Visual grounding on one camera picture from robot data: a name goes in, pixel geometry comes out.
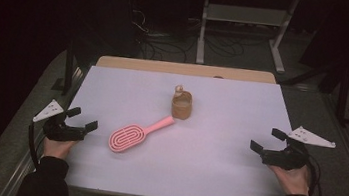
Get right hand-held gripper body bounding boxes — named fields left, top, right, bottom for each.
left=259, top=121, right=339, bottom=176

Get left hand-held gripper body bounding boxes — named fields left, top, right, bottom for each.
left=30, top=96, right=91, bottom=146

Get pink hairbrush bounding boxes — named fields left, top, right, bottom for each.
left=106, top=107, right=176, bottom=160

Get brown cup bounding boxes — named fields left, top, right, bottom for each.
left=169, top=83, right=196, bottom=122

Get person's left hand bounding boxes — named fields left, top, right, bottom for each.
left=41, top=135, right=79, bottom=162

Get person's right hand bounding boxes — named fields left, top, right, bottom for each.
left=266, top=160, right=313, bottom=196

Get white table board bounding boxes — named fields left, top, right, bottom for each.
left=56, top=58, right=300, bottom=196

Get wooden table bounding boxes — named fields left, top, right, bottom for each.
left=95, top=50, right=278, bottom=89

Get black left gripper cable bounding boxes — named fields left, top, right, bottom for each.
left=23, top=119, right=47, bottom=170

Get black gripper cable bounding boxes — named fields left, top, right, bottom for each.
left=23, top=119, right=47, bottom=170
left=301, top=153, right=328, bottom=196

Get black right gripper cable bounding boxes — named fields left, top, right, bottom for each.
left=301, top=153, right=328, bottom=196

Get black floor cables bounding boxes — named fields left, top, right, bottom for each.
left=123, top=0, right=275, bottom=75

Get grey metal desk frame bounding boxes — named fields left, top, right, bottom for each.
left=194, top=0, right=300, bottom=76

